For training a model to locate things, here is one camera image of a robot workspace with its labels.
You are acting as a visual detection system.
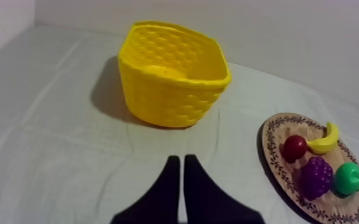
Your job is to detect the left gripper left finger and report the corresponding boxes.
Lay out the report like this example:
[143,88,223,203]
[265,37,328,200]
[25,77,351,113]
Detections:
[110,155,181,224]

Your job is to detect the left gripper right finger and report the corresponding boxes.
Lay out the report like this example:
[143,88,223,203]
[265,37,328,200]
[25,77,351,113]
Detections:
[184,154,266,224]

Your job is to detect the round wooden board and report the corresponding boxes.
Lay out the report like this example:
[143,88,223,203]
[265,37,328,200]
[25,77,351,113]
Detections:
[261,113,359,224]

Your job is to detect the yellow plastic basket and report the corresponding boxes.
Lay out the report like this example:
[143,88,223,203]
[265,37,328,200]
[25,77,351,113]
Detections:
[117,20,232,129]

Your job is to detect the green toy pear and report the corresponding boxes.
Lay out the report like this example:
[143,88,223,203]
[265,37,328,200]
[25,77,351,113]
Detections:
[333,161,359,196]

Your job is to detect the small red fruit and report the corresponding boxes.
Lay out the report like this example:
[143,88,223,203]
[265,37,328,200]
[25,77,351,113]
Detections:
[282,135,308,163]

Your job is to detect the purple toy grapes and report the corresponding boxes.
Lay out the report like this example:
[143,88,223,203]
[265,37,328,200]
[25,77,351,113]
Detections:
[299,156,334,201]

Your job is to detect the yellow toy banana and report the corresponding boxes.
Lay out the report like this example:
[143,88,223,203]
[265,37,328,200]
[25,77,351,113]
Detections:
[306,122,339,155]

